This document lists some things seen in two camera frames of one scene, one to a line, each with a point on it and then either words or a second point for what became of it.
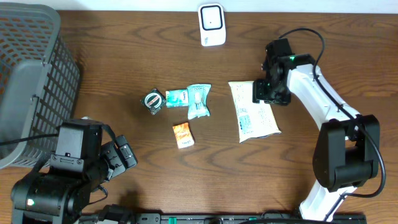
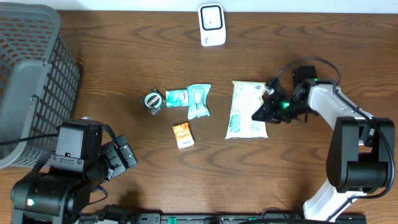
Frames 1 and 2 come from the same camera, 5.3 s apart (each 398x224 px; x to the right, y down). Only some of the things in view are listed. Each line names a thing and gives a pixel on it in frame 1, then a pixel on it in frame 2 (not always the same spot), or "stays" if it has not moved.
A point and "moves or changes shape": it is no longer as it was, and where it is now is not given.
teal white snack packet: x=198 y=106 stays
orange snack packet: x=183 y=135 stays
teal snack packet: x=176 y=98 stays
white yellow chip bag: x=254 y=120 moves or changes shape
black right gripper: x=257 y=92 → x=270 y=114
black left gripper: x=125 y=150 stays
